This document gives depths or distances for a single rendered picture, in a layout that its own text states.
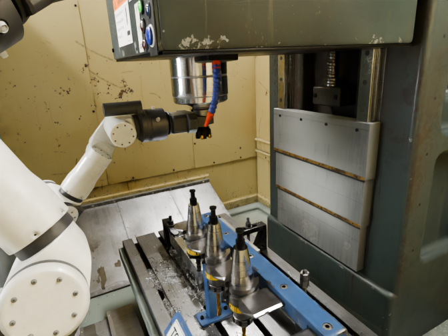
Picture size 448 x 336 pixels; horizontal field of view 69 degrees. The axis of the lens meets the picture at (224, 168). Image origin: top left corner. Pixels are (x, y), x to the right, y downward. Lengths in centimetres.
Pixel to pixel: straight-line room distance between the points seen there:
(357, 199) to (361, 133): 22
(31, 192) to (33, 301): 10
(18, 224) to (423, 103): 93
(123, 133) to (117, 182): 118
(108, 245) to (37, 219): 147
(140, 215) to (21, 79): 91
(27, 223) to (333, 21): 66
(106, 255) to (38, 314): 144
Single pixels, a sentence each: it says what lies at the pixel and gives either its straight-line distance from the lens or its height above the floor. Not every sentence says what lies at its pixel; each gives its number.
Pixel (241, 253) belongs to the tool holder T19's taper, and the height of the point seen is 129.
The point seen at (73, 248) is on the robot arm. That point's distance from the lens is 38.
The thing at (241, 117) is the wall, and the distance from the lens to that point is 220.
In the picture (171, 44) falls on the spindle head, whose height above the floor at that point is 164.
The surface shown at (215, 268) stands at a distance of 68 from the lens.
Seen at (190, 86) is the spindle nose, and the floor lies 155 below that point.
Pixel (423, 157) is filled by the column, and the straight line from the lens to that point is 107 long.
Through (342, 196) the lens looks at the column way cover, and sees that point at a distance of 118.
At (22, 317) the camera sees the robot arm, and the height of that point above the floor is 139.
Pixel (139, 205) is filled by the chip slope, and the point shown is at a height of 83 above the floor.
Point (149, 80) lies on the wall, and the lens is 195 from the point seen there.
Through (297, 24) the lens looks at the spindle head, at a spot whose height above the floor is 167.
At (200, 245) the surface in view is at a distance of 75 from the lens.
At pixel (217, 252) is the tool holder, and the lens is 69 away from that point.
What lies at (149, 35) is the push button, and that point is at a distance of 60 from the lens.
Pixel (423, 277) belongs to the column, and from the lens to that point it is 132.
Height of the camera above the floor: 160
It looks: 18 degrees down
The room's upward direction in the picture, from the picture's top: 3 degrees counter-clockwise
